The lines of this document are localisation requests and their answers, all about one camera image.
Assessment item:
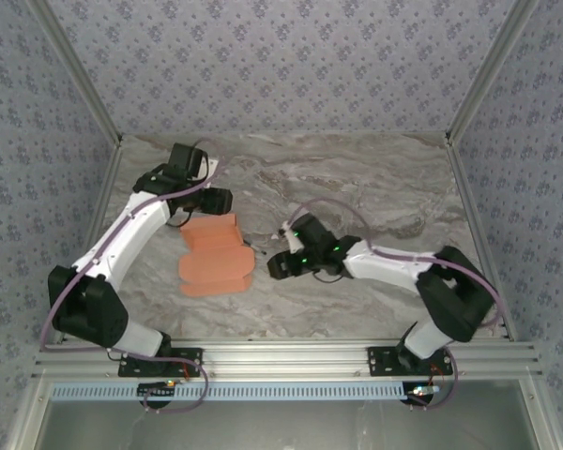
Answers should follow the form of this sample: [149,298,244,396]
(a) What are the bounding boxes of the salmon orange paper box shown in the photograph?
[176,211,257,297]

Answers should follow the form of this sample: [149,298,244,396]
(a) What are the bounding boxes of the small black controller board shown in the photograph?
[403,382,442,407]

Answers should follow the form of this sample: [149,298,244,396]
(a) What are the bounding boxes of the grey metal lower panel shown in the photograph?
[41,397,529,450]

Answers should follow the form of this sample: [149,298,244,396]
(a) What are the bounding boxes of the aluminium front frame rail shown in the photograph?
[30,339,543,382]

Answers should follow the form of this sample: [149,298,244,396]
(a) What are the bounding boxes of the aluminium frame rail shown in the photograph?
[520,374,562,450]
[30,339,543,382]
[4,377,53,450]

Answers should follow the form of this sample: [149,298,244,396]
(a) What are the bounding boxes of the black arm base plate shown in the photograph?
[366,345,454,378]
[117,347,204,379]

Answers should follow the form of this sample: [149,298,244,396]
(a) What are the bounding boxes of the blue-grey slotted cable duct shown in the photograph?
[49,380,442,403]

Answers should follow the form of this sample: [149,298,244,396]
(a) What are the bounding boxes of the aluminium corner post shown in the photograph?
[27,0,124,147]
[444,0,540,144]

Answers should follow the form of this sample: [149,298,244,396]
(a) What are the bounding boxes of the aluminium lower frame rail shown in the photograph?
[520,374,562,450]
[4,377,53,450]

